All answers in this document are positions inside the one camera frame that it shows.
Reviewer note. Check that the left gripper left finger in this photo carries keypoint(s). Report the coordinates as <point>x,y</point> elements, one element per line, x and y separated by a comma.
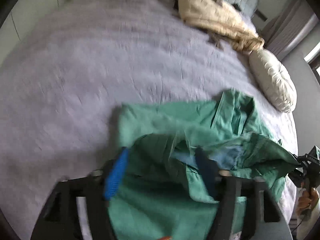
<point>60,217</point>

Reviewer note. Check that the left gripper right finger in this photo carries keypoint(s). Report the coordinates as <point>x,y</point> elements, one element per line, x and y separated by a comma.
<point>244,204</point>

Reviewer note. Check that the green button-up shirt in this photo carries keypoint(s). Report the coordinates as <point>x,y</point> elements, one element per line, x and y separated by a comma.
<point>162,193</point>

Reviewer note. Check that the person's right hand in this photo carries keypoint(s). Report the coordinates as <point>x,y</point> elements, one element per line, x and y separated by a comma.
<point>309,200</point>

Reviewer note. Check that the cream pleated round pillow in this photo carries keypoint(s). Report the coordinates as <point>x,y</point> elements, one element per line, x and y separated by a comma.
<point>274,80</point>

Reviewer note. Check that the lavender textured bedspread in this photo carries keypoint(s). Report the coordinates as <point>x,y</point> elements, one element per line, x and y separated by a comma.
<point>62,85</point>

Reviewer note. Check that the beige knitted sweater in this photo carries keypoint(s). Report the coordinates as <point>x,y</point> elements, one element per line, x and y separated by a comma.
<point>220,17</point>

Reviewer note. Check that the white wardrobe with drawers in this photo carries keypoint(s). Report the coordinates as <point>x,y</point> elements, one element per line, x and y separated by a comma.
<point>22,19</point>

